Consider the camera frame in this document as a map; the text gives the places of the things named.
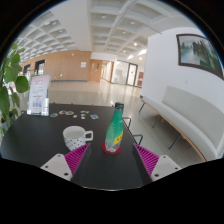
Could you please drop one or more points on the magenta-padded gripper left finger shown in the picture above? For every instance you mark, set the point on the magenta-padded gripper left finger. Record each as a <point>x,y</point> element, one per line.
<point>59,165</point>

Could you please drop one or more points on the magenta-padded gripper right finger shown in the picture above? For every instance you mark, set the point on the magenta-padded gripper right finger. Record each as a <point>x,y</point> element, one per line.
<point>163,166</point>

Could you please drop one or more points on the green drink bottle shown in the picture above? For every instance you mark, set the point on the green drink bottle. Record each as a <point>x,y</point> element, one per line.
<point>114,131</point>

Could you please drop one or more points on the white polka-dot mug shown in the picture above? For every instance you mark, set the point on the white polka-dot mug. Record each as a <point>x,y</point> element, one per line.
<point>75,136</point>

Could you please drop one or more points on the flat round red coaster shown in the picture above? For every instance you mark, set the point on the flat round red coaster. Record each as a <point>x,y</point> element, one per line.
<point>105,150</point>

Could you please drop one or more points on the small round badge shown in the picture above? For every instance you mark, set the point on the small round badge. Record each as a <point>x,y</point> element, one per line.
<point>62,112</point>
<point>54,115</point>
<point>69,113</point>

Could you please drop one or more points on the long white bench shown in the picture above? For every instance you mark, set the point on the long white bench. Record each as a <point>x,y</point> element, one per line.
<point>193,116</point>

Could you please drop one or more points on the small blue card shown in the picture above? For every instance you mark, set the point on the small blue card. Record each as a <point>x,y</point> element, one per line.
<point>94,116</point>

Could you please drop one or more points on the clear acrylic sign holder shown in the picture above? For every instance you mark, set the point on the clear acrylic sign holder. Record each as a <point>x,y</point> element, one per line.
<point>38,95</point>

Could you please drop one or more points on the green leafy potted plant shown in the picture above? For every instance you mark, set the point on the green leafy potted plant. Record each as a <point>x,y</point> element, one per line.
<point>10,73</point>

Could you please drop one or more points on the framed landscape picture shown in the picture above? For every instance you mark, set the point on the framed landscape picture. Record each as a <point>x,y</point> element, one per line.
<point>200,53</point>

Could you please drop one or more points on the recessed ceiling lights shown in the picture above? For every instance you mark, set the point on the recessed ceiling lights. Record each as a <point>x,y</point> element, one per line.
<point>103,16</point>

